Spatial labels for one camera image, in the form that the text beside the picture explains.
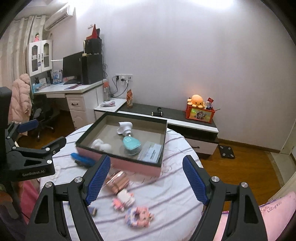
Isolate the blue toothpaste box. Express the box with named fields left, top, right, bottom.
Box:
left=88, top=206, right=97, bottom=217

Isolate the rose gold cylinder cup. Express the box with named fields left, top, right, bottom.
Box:
left=106, top=171, right=130, bottom=194

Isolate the white pink block toy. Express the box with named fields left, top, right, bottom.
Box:
left=112, top=189, right=135, bottom=212

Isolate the white plastic nozzle device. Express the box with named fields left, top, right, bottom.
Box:
left=117, top=121, right=133, bottom=136

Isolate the teal round clear case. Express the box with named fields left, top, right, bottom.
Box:
left=122, top=136, right=142, bottom=155

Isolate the pink block figure toy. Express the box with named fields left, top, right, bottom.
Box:
left=125, top=207, right=154, bottom=228

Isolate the clear dental flossers box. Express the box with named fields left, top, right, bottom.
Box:
left=137, top=141, right=163, bottom=164

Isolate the pink puffer jacket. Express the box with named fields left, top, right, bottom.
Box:
left=9, top=73, right=32, bottom=123

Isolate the black office chair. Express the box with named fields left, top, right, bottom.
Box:
left=31, top=95, right=59, bottom=142

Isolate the pink quilt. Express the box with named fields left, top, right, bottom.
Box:
left=212, top=191, right=296, bottom=241

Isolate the blue comb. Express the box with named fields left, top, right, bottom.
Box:
left=71, top=153, right=96, bottom=168

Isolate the white desk with drawers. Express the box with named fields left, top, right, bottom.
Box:
left=34, top=79, right=106, bottom=129

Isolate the black floor scale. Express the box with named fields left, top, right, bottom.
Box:
left=218, top=145, right=235, bottom=159

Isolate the white glass door cabinet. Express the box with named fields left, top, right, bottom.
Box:
left=26, top=40, right=52, bottom=76

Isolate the black computer monitor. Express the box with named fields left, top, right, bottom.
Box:
left=62, top=52, right=83, bottom=84

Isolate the white striped table cloth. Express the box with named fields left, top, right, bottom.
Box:
left=39, top=123, right=205, bottom=241

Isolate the pink black storage box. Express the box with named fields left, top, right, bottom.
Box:
left=76, top=112, right=167, bottom=177

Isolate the orange cap water bottle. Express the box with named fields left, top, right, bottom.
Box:
left=103, top=81, right=111, bottom=101

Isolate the black computer tower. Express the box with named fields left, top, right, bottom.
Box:
left=81, top=54, right=103, bottom=85

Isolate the black white tv cabinet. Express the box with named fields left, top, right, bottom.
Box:
left=94, top=99, right=219, bottom=156

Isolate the black speaker box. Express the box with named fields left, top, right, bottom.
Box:
left=84, top=38, right=102, bottom=54

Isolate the red orange storage box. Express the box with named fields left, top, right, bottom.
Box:
left=185, top=105, right=216, bottom=123

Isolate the white air conditioner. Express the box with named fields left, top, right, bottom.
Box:
left=44, top=4, right=75, bottom=32

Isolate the orange octopus plush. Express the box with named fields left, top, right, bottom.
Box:
left=187, top=94, right=205, bottom=109

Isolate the white wall power strip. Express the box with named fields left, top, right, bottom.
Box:
left=115, top=74, right=133, bottom=82

